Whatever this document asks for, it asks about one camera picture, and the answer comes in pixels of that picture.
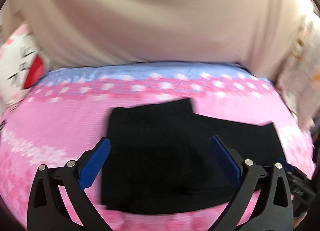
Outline pink rose bed sheet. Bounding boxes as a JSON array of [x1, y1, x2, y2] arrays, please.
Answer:
[[0, 62, 316, 231]]

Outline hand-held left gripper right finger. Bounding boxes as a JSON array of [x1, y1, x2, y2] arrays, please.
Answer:
[[210, 135, 293, 231]]

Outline white patterned pillow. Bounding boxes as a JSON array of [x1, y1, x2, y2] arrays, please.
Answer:
[[275, 0, 320, 132]]

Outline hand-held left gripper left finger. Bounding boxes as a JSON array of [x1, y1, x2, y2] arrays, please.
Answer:
[[27, 138, 112, 231]]

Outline black pants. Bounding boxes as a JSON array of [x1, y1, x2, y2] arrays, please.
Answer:
[[101, 98, 288, 215]]

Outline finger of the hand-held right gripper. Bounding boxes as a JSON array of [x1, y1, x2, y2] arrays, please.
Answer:
[[279, 159, 312, 181]]

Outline white cartoon face pillow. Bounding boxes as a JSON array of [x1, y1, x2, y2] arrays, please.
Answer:
[[0, 23, 50, 112]]

